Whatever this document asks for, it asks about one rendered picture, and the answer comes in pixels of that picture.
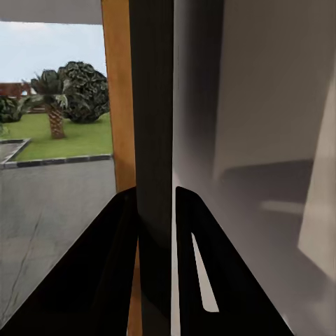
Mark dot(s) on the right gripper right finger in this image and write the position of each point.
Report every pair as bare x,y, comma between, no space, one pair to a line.
244,307

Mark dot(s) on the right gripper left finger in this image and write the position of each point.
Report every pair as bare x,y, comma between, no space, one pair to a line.
88,292

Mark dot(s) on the poster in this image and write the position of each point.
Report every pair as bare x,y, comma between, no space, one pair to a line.
151,25

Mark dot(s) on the door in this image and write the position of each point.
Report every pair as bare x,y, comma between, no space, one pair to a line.
66,135

